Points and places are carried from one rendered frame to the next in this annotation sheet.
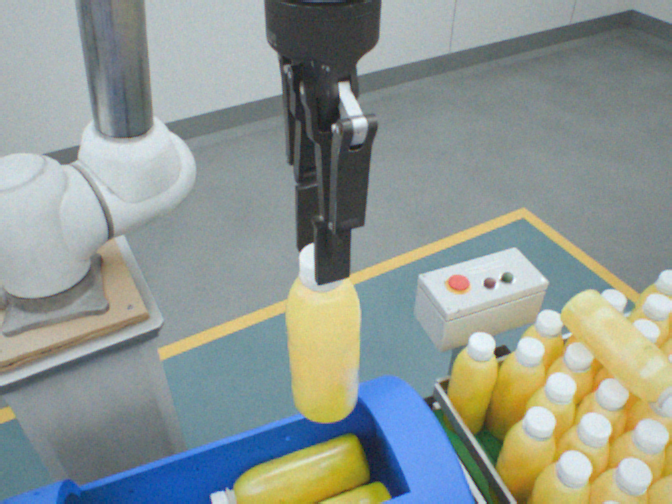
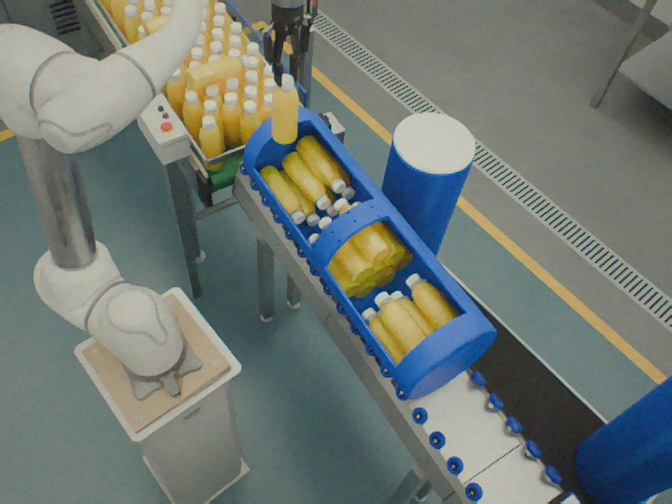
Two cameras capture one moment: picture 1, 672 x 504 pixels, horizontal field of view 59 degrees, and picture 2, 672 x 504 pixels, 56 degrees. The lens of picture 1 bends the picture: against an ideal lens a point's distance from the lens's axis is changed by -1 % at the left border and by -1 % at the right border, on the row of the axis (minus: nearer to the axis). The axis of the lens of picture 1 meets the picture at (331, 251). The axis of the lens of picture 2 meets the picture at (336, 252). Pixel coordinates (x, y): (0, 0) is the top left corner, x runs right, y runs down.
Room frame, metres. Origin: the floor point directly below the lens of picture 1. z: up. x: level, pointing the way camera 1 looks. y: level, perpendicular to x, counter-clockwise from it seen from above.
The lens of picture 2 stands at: (0.59, 1.26, 2.56)
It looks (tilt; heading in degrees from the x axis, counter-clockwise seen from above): 56 degrees down; 252
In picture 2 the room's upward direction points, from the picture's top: 8 degrees clockwise
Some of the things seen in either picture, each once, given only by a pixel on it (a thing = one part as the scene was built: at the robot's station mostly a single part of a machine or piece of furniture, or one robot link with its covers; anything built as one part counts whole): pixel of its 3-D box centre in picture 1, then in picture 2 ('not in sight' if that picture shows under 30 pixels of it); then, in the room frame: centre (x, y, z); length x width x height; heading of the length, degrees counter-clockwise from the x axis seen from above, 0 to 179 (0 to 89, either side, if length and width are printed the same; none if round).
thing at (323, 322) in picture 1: (324, 340); (285, 111); (0.40, 0.01, 1.35); 0.07 x 0.07 x 0.19
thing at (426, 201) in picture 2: not in sight; (410, 220); (-0.14, -0.13, 0.59); 0.28 x 0.28 x 0.88
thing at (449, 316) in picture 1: (479, 298); (162, 129); (0.75, -0.26, 1.05); 0.20 x 0.10 x 0.10; 112
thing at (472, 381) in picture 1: (471, 386); (211, 144); (0.60, -0.23, 1.00); 0.07 x 0.07 x 0.19
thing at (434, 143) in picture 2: not in sight; (434, 142); (-0.14, -0.13, 1.03); 0.28 x 0.28 x 0.01
